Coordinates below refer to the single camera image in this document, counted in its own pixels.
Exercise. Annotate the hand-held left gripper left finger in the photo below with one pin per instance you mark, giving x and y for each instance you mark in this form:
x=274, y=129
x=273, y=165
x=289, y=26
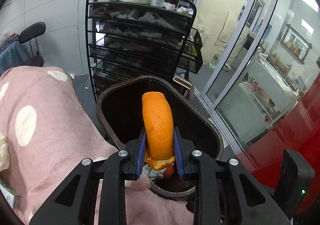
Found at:
x=141, y=155

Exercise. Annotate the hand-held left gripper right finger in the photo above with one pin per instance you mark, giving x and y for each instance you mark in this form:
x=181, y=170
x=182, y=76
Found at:
x=178, y=155

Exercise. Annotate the orange peel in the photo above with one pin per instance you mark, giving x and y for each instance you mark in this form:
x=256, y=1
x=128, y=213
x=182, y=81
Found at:
x=158, y=125

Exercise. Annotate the black trash bin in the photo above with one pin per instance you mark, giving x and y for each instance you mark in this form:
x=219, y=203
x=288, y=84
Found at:
x=120, y=115

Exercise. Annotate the red glossy surface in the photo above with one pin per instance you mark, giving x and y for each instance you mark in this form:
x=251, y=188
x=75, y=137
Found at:
x=287, y=140

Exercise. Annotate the small cardboard box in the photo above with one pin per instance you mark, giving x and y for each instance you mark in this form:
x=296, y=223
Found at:
x=182, y=82

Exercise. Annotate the pink spotted blanket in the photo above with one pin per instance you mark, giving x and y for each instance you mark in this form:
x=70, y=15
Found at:
x=50, y=140

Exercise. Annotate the glass partition door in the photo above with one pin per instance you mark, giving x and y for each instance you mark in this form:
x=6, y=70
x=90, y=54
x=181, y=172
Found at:
x=240, y=52

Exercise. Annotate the green carton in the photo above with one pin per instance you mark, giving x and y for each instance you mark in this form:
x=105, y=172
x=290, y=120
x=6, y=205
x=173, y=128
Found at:
x=8, y=193

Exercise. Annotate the massage bed with blue skirt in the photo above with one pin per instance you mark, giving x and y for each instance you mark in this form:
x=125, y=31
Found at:
x=10, y=57

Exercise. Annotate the black round stool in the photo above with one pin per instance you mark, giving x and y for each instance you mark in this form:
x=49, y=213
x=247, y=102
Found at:
x=32, y=31

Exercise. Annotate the dark grey blanket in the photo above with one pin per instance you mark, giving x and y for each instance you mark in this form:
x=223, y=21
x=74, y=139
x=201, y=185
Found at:
x=7, y=41

